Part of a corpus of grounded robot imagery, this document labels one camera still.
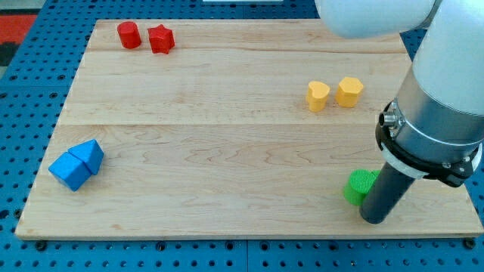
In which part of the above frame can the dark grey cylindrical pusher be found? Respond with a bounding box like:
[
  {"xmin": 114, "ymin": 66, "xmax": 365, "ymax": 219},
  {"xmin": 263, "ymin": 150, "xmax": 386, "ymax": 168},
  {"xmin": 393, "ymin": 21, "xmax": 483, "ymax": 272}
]
[{"xmin": 360, "ymin": 162, "xmax": 415, "ymax": 224}]

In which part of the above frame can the black wrist flange mount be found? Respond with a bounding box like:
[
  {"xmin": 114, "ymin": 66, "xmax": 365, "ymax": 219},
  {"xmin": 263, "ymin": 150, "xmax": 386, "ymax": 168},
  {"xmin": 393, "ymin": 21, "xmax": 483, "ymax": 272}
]
[{"xmin": 375, "ymin": 100, "xmax": 482, "ymax": 187}]

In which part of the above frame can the green circle block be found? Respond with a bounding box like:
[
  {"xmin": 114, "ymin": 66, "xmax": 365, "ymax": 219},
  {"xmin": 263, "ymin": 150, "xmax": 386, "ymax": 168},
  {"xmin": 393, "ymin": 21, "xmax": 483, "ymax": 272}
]
[{"xmin": 343, "ymin": 169, "xmax": 380, "ymax": 206}]

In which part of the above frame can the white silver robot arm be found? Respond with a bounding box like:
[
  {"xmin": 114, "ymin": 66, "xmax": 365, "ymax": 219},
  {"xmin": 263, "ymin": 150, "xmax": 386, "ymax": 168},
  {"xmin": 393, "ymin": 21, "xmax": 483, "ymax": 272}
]
[{"xmin": 315, "ymin": 0, "xmax": 483, "ymax": 224}]

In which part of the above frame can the red star block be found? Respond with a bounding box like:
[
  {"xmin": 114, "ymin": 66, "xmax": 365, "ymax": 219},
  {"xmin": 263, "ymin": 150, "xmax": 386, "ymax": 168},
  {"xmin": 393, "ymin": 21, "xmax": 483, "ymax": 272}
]
[{"xmin": 147, "ymin": 24, "xmax": 175, "ymax": 54}]

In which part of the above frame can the yellow hexagon block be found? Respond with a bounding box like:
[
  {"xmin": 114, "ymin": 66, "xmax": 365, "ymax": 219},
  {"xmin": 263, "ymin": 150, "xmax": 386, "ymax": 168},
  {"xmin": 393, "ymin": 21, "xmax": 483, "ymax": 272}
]
[{"xmin": 335, "ymin": 77, "xmax": 364, "ymax": 108}]

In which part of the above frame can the yellow heart block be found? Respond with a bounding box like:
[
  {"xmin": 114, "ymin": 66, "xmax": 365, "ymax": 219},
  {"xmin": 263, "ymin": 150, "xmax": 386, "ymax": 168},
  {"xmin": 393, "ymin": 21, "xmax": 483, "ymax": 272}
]
[{"xmin": 306, "ymin": 81, "xmax": 330, "ymax": 113}]

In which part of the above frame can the wooden board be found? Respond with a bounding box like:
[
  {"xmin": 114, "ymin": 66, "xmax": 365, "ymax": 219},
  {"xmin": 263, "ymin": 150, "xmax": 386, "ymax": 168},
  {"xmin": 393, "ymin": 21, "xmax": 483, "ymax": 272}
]
[{"xmin": 15, "ymin": 20, "xmax": 483, "ymax": 241}]

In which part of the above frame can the blue triangle block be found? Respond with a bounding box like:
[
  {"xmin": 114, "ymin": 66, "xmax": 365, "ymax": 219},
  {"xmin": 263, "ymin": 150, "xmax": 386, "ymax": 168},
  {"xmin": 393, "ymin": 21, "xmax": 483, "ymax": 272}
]
[{"xmin": 68, "ymin": 139, "xmax": 104, "ymax": 175}]

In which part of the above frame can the red cylinder block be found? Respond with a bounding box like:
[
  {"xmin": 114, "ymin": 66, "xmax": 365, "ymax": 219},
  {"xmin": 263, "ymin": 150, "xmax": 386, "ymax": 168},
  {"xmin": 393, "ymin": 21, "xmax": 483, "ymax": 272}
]
[{"xmin": 116, "ymin": 21, "xmax": 141, "ymax": 49}]

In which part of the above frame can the blue cube block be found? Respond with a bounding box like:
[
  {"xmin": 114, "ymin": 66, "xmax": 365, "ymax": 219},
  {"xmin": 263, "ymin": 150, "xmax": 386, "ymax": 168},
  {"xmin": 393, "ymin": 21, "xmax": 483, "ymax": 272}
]
[{"xmin": 48, "ymin": 153, "xmax": 92, "ymax": 191}]

